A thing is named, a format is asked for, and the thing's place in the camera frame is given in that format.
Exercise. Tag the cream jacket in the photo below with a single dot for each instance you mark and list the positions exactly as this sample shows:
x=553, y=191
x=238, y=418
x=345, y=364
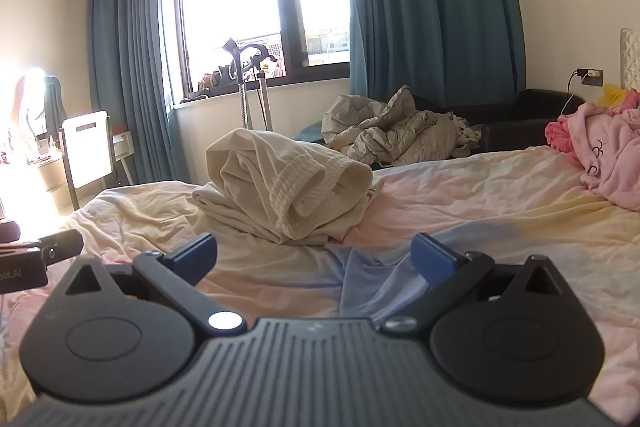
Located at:
x=260, y=177

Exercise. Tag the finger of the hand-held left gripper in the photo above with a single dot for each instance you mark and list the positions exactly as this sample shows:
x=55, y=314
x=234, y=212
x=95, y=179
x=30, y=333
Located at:
x=65, y=243

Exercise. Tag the hot pink cloth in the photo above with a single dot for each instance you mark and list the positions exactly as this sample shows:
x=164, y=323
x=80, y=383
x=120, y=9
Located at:
x=562, y=134

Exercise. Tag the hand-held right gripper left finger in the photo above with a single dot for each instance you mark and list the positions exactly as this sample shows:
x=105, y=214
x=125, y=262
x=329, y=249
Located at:
x=192, y=257

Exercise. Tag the pastel bed sheet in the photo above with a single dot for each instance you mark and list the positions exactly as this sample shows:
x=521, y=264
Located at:
x=500, y=217

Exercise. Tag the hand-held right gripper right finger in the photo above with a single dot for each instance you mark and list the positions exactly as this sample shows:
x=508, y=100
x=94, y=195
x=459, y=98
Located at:
x=432, y=257

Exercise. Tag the black sofa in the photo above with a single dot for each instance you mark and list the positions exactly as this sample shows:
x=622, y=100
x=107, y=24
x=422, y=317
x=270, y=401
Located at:
x=525, y=117

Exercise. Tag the light pink garment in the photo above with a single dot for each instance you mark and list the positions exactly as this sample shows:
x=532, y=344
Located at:
x=615, y=152

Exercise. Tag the blue curtain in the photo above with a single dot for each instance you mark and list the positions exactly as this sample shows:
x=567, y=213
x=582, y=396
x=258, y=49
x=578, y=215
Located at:
x=130, y=57
x=430, y=7

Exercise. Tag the teal cloth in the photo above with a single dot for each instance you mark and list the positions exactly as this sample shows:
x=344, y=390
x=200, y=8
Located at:
x=310, y=132

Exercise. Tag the dark framed window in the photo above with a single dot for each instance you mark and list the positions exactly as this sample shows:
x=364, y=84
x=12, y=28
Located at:
x=225, y=7

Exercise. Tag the garment steamer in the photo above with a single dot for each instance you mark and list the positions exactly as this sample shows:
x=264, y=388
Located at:
x=252, y=48

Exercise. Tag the white padded headboard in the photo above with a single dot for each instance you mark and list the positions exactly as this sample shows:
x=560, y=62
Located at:
x=631, y=57

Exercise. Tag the grey quilted jacket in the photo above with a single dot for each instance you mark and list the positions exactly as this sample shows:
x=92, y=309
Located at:
x=390, y=132

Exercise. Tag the oval mirror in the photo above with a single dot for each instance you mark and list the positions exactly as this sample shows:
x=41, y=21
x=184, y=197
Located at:
x=52, y=102

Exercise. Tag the wall socket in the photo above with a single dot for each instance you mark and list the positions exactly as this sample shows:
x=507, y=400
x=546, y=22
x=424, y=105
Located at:
x=595, y=77

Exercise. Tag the bright yellow object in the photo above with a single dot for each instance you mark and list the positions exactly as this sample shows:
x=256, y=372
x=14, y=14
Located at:
x=612, y=94

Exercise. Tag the cluster of small ornaments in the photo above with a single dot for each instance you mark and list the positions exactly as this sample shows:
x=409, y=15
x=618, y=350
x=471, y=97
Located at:
x=220, y=77

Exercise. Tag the dark chair with white back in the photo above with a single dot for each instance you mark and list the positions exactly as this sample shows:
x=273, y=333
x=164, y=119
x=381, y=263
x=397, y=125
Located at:
x=87, y=147

